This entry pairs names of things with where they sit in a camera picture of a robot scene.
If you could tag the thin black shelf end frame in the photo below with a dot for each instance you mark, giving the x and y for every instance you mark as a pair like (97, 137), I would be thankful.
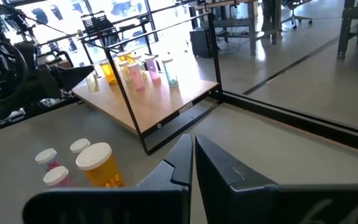
(124, 99)
(84, 49)

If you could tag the wooden shelf board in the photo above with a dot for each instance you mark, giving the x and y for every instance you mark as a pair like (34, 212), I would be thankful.
(160, 99)

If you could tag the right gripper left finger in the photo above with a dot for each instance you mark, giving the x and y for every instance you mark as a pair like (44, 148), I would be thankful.
(179, 161)

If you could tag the light blue pill bottle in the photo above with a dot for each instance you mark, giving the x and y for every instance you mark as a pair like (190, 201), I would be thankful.
(170, 72)

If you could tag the large orange pill bottle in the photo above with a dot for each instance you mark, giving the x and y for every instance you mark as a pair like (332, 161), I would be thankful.
(125, 56)
(109, 73)
(99, 168)

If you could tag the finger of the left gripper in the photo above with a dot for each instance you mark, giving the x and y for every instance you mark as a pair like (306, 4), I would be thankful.
(73, 76)

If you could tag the black computer case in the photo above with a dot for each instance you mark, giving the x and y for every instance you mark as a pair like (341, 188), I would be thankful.
(200, 42)

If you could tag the grey table mat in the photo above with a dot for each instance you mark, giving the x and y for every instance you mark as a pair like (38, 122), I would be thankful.
(259, 149)

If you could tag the grey metal table frame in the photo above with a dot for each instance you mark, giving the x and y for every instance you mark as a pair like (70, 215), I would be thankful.
(343, 28)

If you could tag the blue bottle with red pills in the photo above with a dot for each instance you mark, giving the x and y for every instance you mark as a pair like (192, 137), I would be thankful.
(80, 145)

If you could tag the small white cap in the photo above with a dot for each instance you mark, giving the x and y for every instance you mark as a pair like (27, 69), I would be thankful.
(46, 155)

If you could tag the black mesh crate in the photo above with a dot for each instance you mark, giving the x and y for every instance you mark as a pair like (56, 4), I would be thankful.
(98, 23)

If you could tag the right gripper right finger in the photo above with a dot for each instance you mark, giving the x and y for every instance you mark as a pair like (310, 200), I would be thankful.
(222, 180)

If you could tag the office chair with wheeled base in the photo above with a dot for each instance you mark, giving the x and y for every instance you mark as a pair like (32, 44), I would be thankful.
(294, 15)

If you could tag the white shelf label sticker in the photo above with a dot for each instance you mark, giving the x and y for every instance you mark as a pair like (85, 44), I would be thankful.
(186, 107)

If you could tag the black table frame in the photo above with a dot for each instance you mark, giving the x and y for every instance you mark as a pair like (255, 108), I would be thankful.
(291, 119)

